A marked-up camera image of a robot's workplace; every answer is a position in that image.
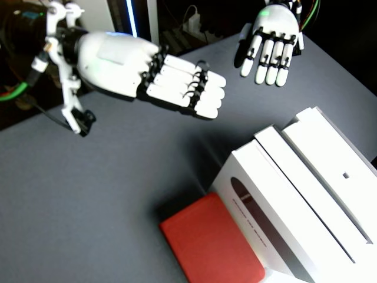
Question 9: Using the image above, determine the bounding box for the large white box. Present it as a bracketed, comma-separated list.
[254, 124, 358, 265]
[282, 106, 377, 245]

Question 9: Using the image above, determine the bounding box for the red case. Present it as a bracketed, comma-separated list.
[158, 192, 267, 283]

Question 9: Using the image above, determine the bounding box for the white cabinet with blue light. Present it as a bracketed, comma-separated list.
[78, 0, 160, 44]

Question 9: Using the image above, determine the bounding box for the white box with dark oval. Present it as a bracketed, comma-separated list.
[211, 139, 325, 283]

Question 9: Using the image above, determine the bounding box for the grey table cloth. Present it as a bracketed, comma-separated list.
[0, 31, 377, 283]

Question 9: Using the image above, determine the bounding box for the thin green cable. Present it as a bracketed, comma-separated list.
[300, 0, 322, 32]

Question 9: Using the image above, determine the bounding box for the thick green cable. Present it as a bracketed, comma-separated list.
[0, 81, 32, 103]

